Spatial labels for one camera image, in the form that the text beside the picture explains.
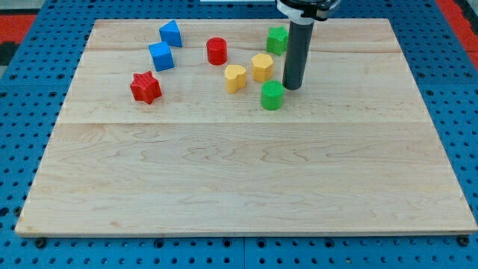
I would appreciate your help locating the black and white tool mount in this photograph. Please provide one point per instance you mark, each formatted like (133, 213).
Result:
(305, 12)

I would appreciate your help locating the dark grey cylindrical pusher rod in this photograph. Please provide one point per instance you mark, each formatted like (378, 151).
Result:
(299, 39)

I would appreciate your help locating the yellow heart block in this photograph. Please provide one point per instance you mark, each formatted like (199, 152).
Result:
(235, 78)

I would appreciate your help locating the green star block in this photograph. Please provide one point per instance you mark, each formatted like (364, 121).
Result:
(277, 40)

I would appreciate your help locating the yellow hexagon block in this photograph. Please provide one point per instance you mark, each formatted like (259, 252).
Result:
(262, 67)

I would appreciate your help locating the green cylinder block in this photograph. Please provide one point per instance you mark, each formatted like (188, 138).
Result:
(272, 94)

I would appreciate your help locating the red cylinder block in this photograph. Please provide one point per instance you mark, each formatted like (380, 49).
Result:
(216, 48)

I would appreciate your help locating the blue triangle block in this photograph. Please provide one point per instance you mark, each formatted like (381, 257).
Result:
(170, 33)

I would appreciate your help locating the blue cube block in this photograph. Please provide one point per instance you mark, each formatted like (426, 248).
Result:
(162, 56)

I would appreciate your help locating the light wooden board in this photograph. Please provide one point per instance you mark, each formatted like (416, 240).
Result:
(353, 152)

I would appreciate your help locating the red star block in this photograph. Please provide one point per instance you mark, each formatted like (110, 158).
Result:
(145, 87)

